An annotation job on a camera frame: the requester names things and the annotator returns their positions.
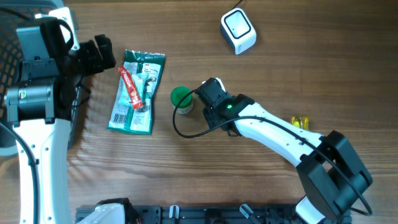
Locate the Knorr stock cube jar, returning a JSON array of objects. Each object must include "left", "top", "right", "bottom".
[{"left": 170, "top": 86, "right": 193, "bottom": 114}]

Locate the grey plastic shopping basket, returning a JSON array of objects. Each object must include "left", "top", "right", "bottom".
[{"left": 1, "top": 0, "right": 78, "bottom": 157}]

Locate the red Nescafe stick sachet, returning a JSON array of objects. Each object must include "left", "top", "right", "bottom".
[{"left": 118, "top": 67, "right": 146, "bottom": 110}]

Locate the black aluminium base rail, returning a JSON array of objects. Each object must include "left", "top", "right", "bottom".
[{"left": 74, "top": 198, "right": 352, "bottom": 224}]

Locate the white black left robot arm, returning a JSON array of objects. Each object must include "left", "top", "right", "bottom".
[{"left": 5, "top": 7, "right": 116, "bottom": 223}]

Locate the green 3M product package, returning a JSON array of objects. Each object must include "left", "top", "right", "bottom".
[{"left": 107, "top": 50, "right": 165, "bottom": 134}]

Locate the black left camera cable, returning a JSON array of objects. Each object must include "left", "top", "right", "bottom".
[{"left": 0, "top": 123, "right": 41, "bottom": 224}]

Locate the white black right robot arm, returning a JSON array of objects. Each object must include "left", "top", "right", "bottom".
[{"left": 195, "top": 78, "right": 373, "bottom": 223}]

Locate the white barcode scanner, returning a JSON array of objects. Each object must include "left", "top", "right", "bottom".
[{"left": 220, "top": 7, "right": 257, "bottom": 55}]

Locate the yellow dish soap bottle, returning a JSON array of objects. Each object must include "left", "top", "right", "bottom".
[{"left": 290, "top": 115, "right": 309, "bottom": 131}]

